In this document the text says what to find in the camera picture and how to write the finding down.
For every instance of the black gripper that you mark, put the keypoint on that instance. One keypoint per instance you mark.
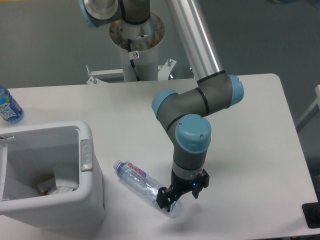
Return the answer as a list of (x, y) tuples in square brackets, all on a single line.
[(182, 182)]

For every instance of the white paper wrapper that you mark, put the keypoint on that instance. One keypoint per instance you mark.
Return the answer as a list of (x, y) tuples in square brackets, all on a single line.
[(65, 179)]

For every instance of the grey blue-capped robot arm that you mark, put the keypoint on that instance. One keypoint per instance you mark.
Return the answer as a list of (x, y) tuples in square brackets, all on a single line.
[(182, 116)]

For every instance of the trash inside can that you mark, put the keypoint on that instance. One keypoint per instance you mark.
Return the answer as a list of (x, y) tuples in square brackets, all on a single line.
[(47, 186)]

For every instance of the white trash can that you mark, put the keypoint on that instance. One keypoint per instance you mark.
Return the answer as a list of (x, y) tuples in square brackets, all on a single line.
[(28, 155)]

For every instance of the clear plastic water bottle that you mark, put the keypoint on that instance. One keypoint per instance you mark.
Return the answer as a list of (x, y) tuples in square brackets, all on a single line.
[(140, 182)]

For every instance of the black clamp at table edge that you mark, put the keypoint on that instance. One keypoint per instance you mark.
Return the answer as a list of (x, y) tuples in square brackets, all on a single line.
[(311, 213)]

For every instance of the blue labelled drink bottle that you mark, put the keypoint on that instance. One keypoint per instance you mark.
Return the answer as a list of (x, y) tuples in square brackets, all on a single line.
[(10, 111)]

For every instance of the white frame leg at right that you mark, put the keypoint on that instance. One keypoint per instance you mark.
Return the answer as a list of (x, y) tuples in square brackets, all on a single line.
[(310, 112)]

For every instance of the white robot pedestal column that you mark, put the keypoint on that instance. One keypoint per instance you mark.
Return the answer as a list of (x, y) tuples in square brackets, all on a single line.
[(138, 47)]

